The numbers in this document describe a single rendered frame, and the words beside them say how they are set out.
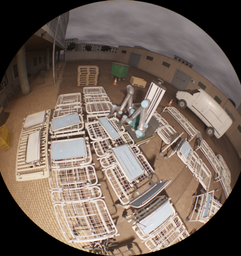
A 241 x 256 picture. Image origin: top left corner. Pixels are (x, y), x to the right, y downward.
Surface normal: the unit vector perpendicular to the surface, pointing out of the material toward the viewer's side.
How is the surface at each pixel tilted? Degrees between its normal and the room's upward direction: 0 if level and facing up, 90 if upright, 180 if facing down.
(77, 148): 7
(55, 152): 7
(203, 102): 88
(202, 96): 85
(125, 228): 0
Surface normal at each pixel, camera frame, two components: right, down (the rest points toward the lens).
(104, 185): 0.22, -0.67
